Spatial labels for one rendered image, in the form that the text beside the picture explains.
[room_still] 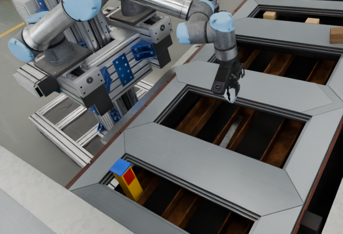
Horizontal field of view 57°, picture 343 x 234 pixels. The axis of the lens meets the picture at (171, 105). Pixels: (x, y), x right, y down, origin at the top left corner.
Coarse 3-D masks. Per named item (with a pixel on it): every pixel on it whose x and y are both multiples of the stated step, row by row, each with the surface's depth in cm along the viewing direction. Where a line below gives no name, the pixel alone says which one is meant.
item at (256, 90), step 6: (258, 78) 137; (264, 78) 136; (270, 78) 136; (252, 84) 135; (258, 84) 134; (264, 84) 134; (270, 84) 133; (246, 90) 133; (252, 90) 133; (258, 90) 132; (264, 90) 131; (246, 96) 131; (252, 96) 130; (258, 96) 129
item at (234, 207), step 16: (336, 16) 164; (288, 48) 153; (304, 48) 149; (320, 48) 144; (336, 48) 141; (336, 64) 135; (176, 96) 142; (208, 96) 141; (336, 96) 119; (272, 112) 124; (288, 112) 120; (304, 112) 117; (320, 112) 115; (304, 128) 114; (128, 160) 124; (288, 160) 105; (112, 176) 119; (160, 176) 114; (176, 176) 110; (192, 192) 107; (208, 192) 103; (144, 208) 106; (240, 208) 96; (256, 224) 92
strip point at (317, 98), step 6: (312, 90) 124; (318, 90) 123; (312, 96) 122; (318, 96) 121; (324, 96) 121; (306, 102) 120; (312, 102) 120; (318, 102) 119; (324, 102) 118; (330, 102) 118; (306, 108) 118; (312, 108) 117
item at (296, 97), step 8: (296, 80) 131; (296, 88) 127; (304, 88) 126; (312, 88) 125; (288, 96) 125; (296, 96) 124; (304, 96) 123; (280, 104) 123; (288, 104) 122; (296, 104) 121
